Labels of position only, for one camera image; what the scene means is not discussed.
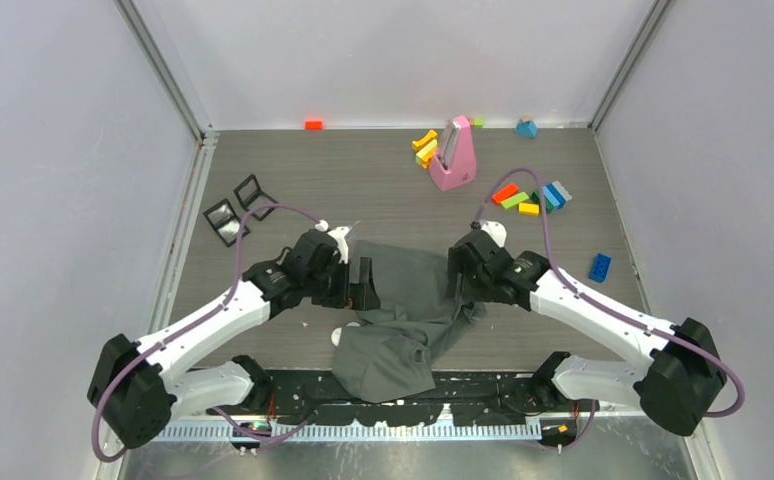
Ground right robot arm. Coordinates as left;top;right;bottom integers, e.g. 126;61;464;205
447;224;728;436

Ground lime green block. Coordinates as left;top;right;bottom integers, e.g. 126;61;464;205
500;191;530;210

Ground orange long block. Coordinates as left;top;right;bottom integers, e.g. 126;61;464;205
490;183;520;205

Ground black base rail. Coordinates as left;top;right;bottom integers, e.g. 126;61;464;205
105;368;706;445

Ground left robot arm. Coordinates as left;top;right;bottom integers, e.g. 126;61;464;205
87;226;381;450

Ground black brooch box far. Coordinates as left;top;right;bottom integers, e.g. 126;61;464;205
233;174;277;222

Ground blue triangular block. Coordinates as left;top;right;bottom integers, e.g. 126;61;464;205
514;116;539;139

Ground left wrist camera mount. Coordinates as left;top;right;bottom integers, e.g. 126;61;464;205
314;219;355;264

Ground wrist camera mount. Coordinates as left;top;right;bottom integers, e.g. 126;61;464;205
314;219;355;264
471;220;507;248

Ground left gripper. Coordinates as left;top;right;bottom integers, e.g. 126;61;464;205
304;256;379;311

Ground blue flat brick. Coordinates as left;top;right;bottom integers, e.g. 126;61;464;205
588;253;612;283

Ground yellow curved blocks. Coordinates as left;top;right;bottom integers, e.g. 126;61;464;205
411;130;438;169

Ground stacked blue green bricks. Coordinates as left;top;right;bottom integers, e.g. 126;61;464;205
530;181;572;214

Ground small yellow block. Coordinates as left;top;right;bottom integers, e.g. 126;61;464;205
518;202;541;216

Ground pink metronome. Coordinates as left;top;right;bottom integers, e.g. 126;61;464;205
428;115;477;192

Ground grey t-shirt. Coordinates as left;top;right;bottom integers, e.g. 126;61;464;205
332;241;487;403

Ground black brooch box near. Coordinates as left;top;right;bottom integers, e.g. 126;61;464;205
202;198;251;247

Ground black brooch box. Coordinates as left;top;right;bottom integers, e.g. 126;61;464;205
202;198;251;247
233;174;277;222

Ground red block by wall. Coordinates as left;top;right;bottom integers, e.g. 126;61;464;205
304;118;324;131

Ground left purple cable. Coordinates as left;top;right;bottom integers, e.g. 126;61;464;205
90;203;332;464

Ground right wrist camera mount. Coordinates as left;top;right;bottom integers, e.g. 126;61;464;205
471;220;507;248

